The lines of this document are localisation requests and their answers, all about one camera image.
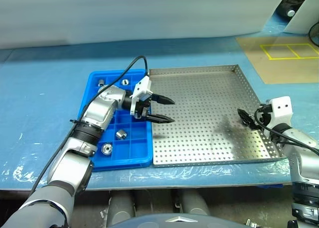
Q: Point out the black object with silver knob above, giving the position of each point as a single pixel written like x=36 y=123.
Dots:
x=286 y=6

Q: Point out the brown mat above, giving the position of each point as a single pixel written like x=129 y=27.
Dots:
x=286 y=70

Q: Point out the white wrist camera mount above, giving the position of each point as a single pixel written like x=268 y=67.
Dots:
x=281 y=108
x=143 y=85

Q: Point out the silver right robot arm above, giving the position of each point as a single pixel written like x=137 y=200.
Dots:
x=306 y=163

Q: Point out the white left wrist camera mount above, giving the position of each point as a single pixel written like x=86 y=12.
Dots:
x=143 y=85

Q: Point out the grey robot chest with emblem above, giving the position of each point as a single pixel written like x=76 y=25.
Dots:
x=174 y=223

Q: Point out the blue compartment tray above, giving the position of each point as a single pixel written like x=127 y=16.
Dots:
x=134 y=148

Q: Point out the white angled panel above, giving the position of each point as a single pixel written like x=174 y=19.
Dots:
x=304 y=21

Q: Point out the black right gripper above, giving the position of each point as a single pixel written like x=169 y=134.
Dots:
x=265 y=108

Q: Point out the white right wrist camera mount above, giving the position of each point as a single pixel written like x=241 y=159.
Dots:
x=281 y=108

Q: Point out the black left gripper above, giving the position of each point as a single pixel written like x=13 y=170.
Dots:
x=143 y=109

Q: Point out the perforated metal tray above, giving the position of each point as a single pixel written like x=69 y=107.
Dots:
x=199 y=138

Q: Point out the grey rounded cylinder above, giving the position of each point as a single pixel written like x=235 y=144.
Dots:
x=194 y=203
x=122 y=208

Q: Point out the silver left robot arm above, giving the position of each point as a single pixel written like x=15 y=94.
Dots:
x=99 y=110

